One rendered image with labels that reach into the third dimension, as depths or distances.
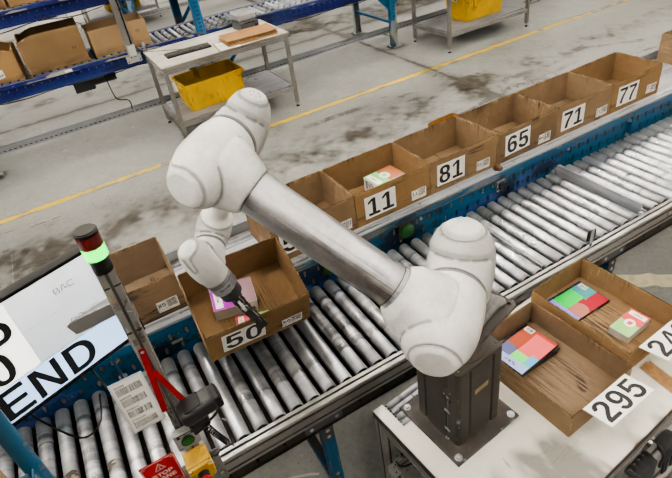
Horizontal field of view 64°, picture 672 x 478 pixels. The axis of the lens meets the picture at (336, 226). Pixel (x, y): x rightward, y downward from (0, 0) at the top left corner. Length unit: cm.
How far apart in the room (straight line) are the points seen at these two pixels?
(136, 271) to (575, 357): 169
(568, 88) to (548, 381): 192
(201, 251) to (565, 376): 122
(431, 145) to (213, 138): 181
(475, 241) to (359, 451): 159
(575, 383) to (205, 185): 135
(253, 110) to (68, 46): 495
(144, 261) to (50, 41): 399
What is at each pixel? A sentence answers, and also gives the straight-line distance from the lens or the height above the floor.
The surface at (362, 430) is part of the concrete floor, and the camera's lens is 272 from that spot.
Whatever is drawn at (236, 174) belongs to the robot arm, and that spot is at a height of 174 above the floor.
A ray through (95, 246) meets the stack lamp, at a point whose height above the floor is 163.
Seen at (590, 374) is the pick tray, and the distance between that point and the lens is 198.
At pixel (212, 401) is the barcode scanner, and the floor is 108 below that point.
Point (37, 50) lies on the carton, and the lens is 610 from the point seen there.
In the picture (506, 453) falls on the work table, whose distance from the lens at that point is 178.
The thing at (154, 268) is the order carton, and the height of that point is 91.
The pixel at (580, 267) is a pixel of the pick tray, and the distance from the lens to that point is 229.
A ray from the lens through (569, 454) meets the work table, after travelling 181.
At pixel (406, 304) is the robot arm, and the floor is 147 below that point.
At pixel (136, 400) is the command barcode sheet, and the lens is 155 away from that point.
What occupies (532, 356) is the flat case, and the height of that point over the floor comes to 80.
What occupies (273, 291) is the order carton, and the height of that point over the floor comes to 88.
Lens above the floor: 226
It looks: 35 degrees down
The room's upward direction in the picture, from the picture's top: 9 degrees counter-clockwise
